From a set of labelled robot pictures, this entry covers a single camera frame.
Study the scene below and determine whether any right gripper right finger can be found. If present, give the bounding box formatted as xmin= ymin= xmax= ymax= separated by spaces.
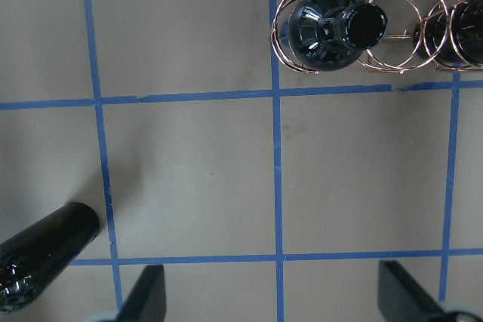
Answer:
xmin=377 ymin=260 xmax=457 ymax=322

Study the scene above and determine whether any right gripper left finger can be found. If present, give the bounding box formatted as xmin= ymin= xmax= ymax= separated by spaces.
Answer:
xmin=115 ymin=265 xmax=167 ymax=321

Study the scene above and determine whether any dark wine bottle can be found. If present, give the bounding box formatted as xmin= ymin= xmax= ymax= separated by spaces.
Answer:
xmin=1 ymin=201 xmax=100 ymax=316
xmin=288 ymin=0 xmax=388 ymax=72
xmin=413 ymin=0 xmax=482 ymax=67

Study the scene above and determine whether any copper wire wine rack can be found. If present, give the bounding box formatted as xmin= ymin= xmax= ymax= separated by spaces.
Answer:
xmin=270 ymin=0 xmax=482 ymax=75

